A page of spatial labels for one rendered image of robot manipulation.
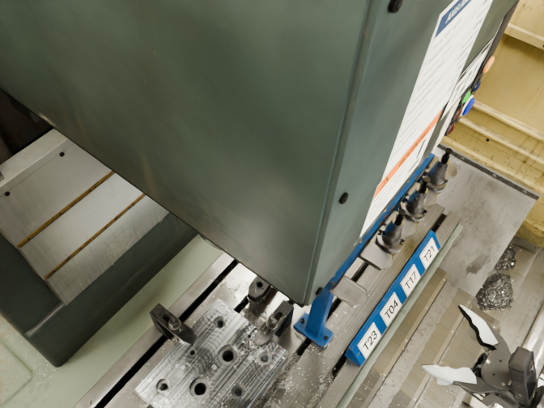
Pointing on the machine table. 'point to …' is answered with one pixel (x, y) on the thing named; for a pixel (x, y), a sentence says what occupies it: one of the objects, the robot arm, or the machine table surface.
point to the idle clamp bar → (259, 290)
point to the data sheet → (439, 70)
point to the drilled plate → (204, 349)
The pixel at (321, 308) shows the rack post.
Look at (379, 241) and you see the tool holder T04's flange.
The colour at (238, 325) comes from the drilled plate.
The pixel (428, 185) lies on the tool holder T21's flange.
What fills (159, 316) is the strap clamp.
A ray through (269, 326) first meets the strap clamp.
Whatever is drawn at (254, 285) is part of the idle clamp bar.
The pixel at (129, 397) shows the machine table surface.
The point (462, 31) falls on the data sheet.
